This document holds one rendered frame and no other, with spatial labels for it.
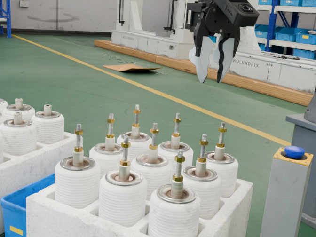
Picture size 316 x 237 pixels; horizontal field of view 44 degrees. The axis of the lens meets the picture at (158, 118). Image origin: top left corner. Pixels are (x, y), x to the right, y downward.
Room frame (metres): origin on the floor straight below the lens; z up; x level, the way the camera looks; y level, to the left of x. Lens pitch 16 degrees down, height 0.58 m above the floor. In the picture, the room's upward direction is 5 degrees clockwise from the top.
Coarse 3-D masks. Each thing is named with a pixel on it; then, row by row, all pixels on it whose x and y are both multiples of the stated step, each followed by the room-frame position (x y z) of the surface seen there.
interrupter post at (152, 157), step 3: (150, 150) 0.82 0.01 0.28; (153, 150) 0.82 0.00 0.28; (156, 150) 0.82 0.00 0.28; (150, 153) 0.82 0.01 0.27; (153, 153) 0.82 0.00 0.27; (156, 153) 0.82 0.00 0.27; (150, 156) 0.82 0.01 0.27; (153, 156) 0.82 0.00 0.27; (156, 156) 0.82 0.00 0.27; (150, 159) 0.82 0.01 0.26; (153, 159) 0.82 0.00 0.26; (156, 159) 0.82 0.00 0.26; (150, 162) 0.82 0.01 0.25; (153, 162) 0.82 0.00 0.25
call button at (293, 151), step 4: (284, 148) 0.77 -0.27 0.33; (288, 148) 0.76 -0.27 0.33; (292, 148) 0.76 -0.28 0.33; (296, 148) 0.77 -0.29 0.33; (300, 148) 0.77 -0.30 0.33; (288, 152) 0.75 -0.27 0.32; (292, 152) 0.75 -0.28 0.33; (296, 152) 0.75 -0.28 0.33; (300, 152) 0.75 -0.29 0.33; (304, 152) 0.75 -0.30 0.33; (292, 156) 0.75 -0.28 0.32; (296, 156) 0.75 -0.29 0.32; (300, 156) 0.75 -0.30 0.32
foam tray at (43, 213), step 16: (48, 192) 0.77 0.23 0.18; (240, 192) 0.85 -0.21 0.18; (32, 208) 0.74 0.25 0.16; (48, 208) 0.72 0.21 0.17; (64, 208) 0.71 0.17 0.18; (96, 208) 0.73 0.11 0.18; (224, 208) 0.77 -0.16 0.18; (240, 208) 0.82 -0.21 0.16; (32, 224) 0.74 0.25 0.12; (48, 224) 0.72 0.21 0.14; (64, 224) 0.70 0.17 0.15; (80, 224) 0.68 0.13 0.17; (96, 224) 0.66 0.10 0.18; (112, 224) 0.67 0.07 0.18; (144, 224) 0.68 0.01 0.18; (208, 224) 0.69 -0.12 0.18; (224, 224) 0.71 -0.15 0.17; (240, 224) 0.84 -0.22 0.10
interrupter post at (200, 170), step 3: (198, 162) 0.77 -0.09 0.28; (204, 162) 0.77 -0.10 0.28; (198, 165) 0.77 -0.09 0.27; (201, 165) 0.77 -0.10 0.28; (204, 165) 0.77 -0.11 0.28; (198, 168) 0.77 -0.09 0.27; (201, 168) 0.77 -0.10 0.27; (204, 168) 0.77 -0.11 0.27; (195, 171) 0.78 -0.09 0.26; (198, 171) 0.77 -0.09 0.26; (201, 171) 0.77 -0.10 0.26; (204, 171) 0.77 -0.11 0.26; (198, 174) 0.77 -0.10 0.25; (201, 174) 0.77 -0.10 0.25; (204, 174) 0.77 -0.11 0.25
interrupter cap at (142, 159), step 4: (140, 156) 0.85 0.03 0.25; (144, 156) 0.85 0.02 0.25; (160, 156) 0.86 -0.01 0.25; (164, 156) 0.85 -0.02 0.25; (136, 160) 0.82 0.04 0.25; (140, 160) 0.82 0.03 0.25; (144, 160) 0.83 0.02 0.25; (160, 160) 0.83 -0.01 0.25; (164, 160) 0.83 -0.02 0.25; (168, 160) 0.83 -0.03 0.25; (140, 164) 0.80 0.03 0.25; (144, 164) 0.80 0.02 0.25; (148, 164) 0.80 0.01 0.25; (152, 164) 0.80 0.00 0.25; (156, 164) 0.80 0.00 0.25; (160, 164) 0.81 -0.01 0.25; (164, 164) 0.81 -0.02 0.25
